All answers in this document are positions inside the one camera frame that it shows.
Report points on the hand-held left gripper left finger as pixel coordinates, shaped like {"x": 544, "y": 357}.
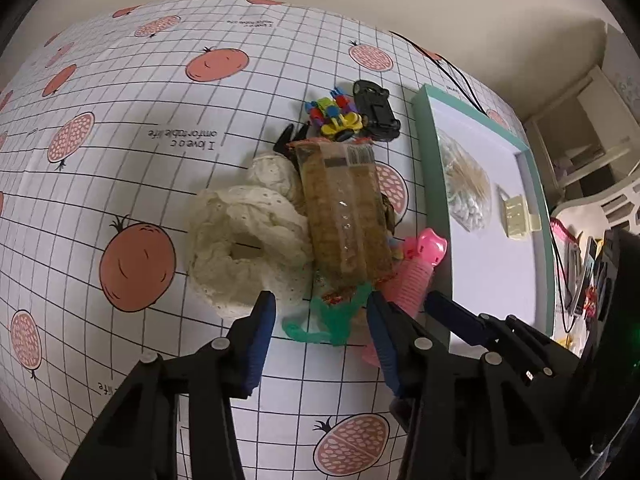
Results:
{"x": 262, "y": 320}

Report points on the black toy car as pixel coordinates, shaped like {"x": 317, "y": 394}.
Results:
{"x": 377, "y": 107}

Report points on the white printed box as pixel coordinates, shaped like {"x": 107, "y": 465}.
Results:
{"x": 622, "y": 70}

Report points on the assorted small packets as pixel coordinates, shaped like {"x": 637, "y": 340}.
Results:
{"x": 587, "y": 275}

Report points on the pink knitted trim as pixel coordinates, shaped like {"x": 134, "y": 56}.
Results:
{"x": 562, "y": 232}

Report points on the bag of cotton swabs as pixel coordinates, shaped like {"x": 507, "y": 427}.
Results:
{"x": 465, "y": 185}

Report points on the colourful plastic toy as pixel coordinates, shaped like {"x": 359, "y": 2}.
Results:
{"x": 335, "y": 112}

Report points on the clear snack packet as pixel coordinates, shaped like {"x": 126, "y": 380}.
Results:
{"x": 340, "y": 210}

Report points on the pink pig comb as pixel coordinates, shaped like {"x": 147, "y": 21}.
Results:
{"x": 415, "y": 275}

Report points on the teal shallow box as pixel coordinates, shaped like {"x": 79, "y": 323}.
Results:
{"x": 505, "y": 270}

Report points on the grid tablecloth with fruit print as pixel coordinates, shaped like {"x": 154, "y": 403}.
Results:
{"x": 150, "y": 170}

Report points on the white plastic basket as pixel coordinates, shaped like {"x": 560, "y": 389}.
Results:
{"x": 615, "y": 200}

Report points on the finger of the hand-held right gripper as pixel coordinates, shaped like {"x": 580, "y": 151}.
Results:
{"x": 457, "y": 315}

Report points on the cream hair clip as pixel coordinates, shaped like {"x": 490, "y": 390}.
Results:
{"x": 517, "y": 212}

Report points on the cream lace scrunchie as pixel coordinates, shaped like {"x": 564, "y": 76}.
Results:
{"x": 272, "y": 177}
{"x": 215, "y": 260}

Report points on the white shelf unit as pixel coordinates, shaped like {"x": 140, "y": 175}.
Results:
{"x": 575, "y": 130}

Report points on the black action figure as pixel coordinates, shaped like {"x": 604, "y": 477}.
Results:
{"x": 290, "y": 140}

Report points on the green rubber toy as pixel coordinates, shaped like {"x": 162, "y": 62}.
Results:
{"x": 335, "y": 317}

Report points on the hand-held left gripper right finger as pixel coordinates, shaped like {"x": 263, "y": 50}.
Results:
{"x": 382, "y": 335}

